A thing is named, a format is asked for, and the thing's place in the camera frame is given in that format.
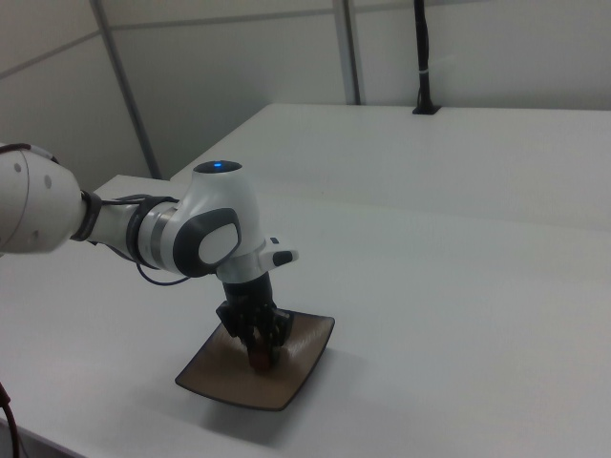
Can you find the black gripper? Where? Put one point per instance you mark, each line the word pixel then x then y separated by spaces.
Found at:
pixel 250 300

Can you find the small red-brown round food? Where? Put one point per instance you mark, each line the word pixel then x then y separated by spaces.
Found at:
pixel 261 361

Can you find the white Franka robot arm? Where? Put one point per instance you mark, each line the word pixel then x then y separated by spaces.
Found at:
pixel 219 205

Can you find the brown square ceramic plate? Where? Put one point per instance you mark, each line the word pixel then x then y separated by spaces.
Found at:
pixel 291 377

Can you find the white side table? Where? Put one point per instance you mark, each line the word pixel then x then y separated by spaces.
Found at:
pixel 429 157

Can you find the black camera pole with base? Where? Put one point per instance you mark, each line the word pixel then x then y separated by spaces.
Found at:
pixel 424 57

